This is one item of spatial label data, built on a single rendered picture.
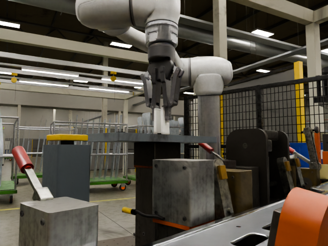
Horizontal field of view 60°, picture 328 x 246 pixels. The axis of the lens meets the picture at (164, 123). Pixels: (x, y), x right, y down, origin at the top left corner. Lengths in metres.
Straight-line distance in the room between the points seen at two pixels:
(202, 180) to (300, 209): 0.38
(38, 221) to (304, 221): 0.30
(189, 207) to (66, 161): 0.24
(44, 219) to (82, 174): 0.23
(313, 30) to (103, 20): 5.10
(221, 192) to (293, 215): 0.45
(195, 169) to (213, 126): 0.79
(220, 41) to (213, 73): 7.94
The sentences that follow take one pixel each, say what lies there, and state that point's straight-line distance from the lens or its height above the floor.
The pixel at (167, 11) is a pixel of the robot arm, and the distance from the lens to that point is 0.79.
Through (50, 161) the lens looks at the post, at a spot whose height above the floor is 1.11.
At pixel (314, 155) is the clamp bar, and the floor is 1.10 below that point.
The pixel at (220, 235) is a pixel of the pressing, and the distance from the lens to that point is 0.48.
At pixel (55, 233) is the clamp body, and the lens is 0.37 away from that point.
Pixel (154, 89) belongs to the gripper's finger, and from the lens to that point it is 0.77.
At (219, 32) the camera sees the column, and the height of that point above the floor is 4.63.
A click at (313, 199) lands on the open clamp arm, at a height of 1.11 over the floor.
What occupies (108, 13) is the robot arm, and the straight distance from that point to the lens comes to 0.82.
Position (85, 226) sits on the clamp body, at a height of 1.04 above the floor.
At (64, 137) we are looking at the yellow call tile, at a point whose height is 1.15.
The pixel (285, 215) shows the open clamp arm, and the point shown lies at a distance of 0.18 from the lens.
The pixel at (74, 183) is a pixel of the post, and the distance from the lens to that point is 0.58.
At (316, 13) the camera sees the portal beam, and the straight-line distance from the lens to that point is 5.82.
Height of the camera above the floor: 1.13
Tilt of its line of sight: 5 degrees up
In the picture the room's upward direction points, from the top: straight up
